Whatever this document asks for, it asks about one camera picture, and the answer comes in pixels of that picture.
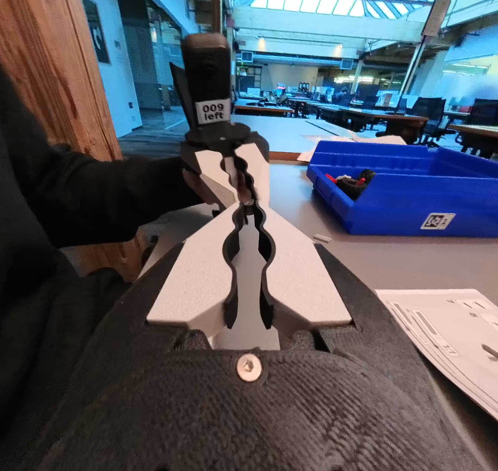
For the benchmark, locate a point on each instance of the small grey toy brick beam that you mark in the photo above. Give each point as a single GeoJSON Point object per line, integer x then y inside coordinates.
{"type": "Point", "coordinates": [244, 194]}

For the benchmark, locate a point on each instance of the dark wall poster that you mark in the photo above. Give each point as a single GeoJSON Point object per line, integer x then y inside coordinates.
{"type": "Point", "coordinates": [97, 35]}

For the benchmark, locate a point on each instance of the long wooden background table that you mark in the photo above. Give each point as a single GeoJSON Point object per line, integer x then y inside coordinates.
{"type": "Point", "coordinates": [389, 117]}

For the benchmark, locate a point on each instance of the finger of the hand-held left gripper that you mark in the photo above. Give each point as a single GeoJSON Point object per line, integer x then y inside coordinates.
{"type": "Point", "coordinates": [258, 171]}
{"type": "Point", "coordinates": [216, 171]}

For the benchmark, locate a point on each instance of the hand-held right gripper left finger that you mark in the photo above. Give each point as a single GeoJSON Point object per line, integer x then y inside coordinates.
{"type": "Point", "coordinates": [194, 280]}

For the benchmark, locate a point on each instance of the white building instruction booklet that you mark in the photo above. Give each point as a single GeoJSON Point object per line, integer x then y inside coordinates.
{"type": "Point", "coordinates": [459, 331]}

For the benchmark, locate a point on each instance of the small red toy piece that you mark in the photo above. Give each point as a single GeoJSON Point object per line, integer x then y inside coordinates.
{"type": "Point", "coordinates": [330, 178]}

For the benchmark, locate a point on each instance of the wooden pillar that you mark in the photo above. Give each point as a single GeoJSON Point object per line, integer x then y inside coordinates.
{"type": "Point", "coordinates": [46, 50]}

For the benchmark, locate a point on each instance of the black office chair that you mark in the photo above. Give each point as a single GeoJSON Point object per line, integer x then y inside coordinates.
{"type": "Point", "coordinates": [484, 113]}
{"type": "Point", "coordinates": [430, 113]}

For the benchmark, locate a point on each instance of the person's left forearm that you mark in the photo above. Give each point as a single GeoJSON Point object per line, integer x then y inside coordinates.
{"type": "Point", "coordinates": [116, 198]}

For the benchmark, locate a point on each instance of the person's arm black sleeve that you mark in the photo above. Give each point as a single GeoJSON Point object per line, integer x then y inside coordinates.
{"type": "Point", "coordinates": [31, 323]}

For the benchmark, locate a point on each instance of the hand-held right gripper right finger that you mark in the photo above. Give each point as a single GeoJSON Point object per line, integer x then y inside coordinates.
{"type": "Point", "coordinates": [303, 280]}

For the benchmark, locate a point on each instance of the small grey toy pin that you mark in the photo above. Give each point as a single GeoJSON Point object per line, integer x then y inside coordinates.
{"type": "Point", "coordinates": [322, 238]}

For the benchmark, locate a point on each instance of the hanging ceiling sign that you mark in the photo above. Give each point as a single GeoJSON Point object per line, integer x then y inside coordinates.
{"type": "Point", "coordinates": [435, 15]}

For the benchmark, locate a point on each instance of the grey desk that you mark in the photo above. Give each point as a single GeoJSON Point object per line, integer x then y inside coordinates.
{"type": "Point", "coordinates": [350, 260]}

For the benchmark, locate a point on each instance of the blue plastic bin with tag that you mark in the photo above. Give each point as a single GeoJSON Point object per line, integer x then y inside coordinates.
{"type": "Point", "coordinates": [389, 206]}

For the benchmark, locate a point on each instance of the person's left hand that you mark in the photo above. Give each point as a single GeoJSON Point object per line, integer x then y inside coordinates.
{"type": "Point", "coordinates": [196, 187]}

